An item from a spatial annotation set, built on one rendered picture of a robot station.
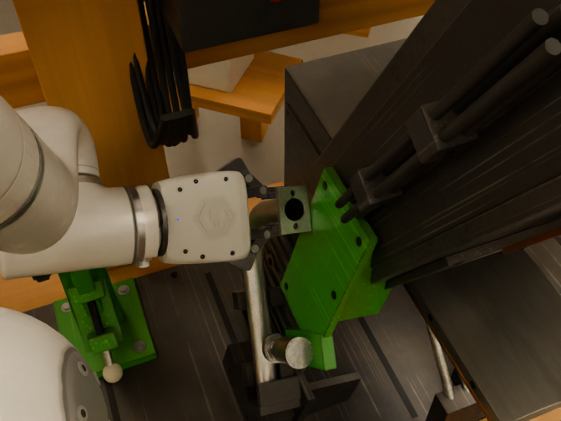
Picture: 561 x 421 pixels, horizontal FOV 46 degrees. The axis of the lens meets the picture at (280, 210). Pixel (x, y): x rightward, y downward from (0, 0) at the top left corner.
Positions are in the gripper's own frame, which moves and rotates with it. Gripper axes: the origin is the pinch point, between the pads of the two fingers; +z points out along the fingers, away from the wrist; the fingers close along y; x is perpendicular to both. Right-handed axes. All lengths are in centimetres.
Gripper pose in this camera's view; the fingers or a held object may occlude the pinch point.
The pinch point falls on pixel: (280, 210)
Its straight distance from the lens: 79.0
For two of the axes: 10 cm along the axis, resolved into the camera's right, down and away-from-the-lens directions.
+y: -0.9, -10.0, -0.2
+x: -4.3, 0.2, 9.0
